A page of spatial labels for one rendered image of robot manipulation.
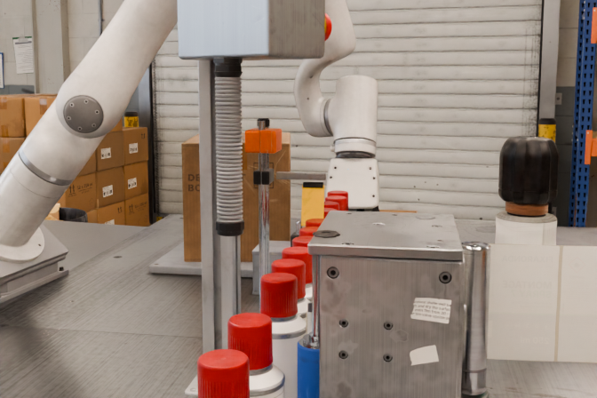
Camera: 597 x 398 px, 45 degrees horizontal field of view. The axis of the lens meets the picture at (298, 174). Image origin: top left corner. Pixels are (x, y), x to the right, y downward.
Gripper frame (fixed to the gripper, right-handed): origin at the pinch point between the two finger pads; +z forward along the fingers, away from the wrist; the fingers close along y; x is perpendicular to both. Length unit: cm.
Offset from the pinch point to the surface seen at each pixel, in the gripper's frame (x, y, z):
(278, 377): -82, 2, 21
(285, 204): 19.4, -16.6, -9.3
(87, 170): 290, -197, -76
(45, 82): 413, -305, -181
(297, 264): -68, 1, 12
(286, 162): 16.1, -16.3, -18.4
